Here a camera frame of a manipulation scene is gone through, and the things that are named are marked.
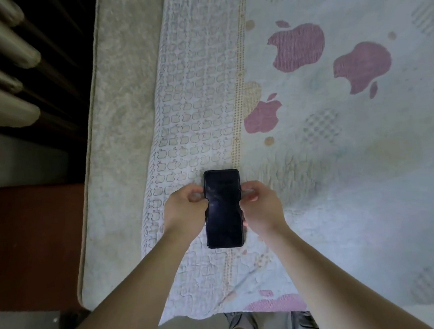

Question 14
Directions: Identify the person's left hand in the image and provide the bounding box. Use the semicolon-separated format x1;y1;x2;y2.
160;182;211;241

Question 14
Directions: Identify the person's right hand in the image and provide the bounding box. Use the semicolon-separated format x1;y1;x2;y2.
238;179;288;240

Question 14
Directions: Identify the black smartphone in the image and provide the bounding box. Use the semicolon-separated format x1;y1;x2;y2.
201;168;246;250

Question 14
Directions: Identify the person's right forearm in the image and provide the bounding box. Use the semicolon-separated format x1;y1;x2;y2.
260;206;434;329

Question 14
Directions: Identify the person's left forearm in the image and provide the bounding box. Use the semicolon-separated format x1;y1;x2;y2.
43;224;197;329

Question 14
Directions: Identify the white apple-print blanket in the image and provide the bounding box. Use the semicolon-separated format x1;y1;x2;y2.
121;0;434;328

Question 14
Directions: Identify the beige mattress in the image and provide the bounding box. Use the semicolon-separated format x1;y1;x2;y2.
55;0;434;329

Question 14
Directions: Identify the person's left shoe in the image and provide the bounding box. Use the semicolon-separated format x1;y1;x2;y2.
224;310;260;329

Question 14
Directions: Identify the person's shoe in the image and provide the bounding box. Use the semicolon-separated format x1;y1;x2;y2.
224;310;260;329
287;309;322;329

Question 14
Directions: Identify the person's right shoe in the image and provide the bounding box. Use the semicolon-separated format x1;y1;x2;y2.
287;309;322;329

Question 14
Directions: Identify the brown wooden furniture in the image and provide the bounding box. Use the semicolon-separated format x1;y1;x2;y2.
0;181;95;318

